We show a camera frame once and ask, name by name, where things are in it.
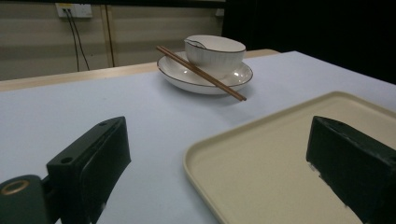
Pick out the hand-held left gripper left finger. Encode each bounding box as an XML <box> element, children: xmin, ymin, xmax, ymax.
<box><xmin>46</xmin><ymin>116</ymin><xmax>132</xmax><ymax>224</ymax></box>

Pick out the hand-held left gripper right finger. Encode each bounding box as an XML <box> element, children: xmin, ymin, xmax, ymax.
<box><xmin>305</xmin><ymin>115</ymin><xmax>396</xmax><ymax>224</ymax></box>

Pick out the white ceramic plate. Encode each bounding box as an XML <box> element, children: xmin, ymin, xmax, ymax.
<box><xmin>156</xmin><ymin>50</ymin><xmax>254</xmax><ymax>95</ymax></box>

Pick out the brown wooden chopstick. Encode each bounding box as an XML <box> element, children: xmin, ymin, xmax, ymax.
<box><xmin>158</xmin><ymin>45</ymin><xmax>248</xmax><ymax>101</ymax></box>
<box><xmin>156</xmin><ymin>47</ymin><xmax>245</xmax><ymax>102</ymax></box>

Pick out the white ceramic bowl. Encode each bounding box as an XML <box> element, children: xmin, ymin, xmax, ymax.
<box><xmin>184</xmin><ymin>34</ymin><xmax>247</xmax><ymax>80</ymax></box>

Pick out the beige plastic tray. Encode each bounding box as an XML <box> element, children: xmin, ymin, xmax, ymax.
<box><xmin>182</xmin><ymin>91</ymin><xmax>396</xmax><ymax>224</ymax></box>

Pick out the black cable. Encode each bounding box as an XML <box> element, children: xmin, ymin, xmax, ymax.
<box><xmin>63</xmin><ymin>8</ymin><xmax>80</xmax><ymax>73</ymax></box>
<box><xmin>67</xmin><ymin>8</ymin><xmax>91</xmax><ymax>72</ymax></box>

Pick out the white wall socket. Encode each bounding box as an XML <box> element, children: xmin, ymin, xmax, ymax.
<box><xmin>55</xmin><ymin>3</ymin><xmax>93</xmax><ymax>19</ymax></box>

